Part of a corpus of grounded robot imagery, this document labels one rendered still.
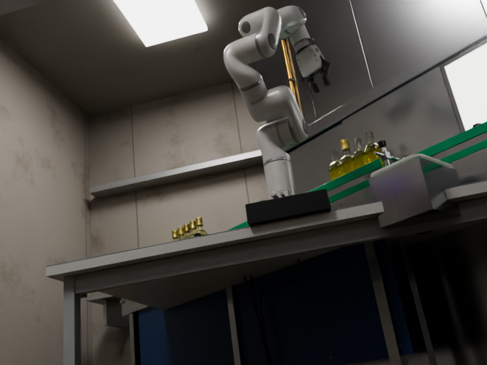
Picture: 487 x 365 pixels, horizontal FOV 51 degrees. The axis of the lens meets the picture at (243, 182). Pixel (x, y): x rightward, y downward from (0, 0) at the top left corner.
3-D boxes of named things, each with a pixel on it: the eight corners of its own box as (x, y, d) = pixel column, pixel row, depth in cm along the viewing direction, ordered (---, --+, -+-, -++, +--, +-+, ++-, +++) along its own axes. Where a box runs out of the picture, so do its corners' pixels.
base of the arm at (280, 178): (298, 196, 154) (290, 150, 160) (258, 205, 157) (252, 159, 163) (307, 211, 168) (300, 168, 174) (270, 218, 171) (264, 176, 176)
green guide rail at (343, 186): (386, 179, 171) (380, 158, 174) (384, 179, 171) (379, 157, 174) (127, 292, 288) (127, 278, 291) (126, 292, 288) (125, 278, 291)
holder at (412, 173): (472, 196, 155) (464, 172, 158) (425, 182, 138) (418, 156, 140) (422, 214, 167) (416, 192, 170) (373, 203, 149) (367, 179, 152)
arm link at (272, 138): (268, 174, 176) (262, 134, 182) (304, 164, 171) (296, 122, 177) (256, 166, 167) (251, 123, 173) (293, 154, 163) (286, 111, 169)
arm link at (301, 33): (283, 9, 189) (264, 24, 195) (295, 35, 188) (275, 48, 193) (303, 15, 201) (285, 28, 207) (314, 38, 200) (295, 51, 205)
